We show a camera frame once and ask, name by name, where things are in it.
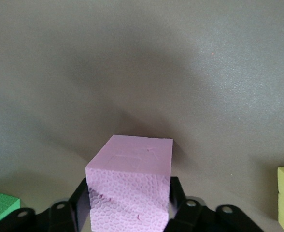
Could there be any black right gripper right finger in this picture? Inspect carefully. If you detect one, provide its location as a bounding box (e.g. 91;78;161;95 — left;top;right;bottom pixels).
165;176;263;232

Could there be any pink foam cube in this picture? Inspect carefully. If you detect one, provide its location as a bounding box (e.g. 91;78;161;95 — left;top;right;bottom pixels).
85;134;174;232

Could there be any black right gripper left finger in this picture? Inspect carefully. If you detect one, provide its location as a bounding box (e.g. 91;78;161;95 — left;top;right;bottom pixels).
0;178;92;232

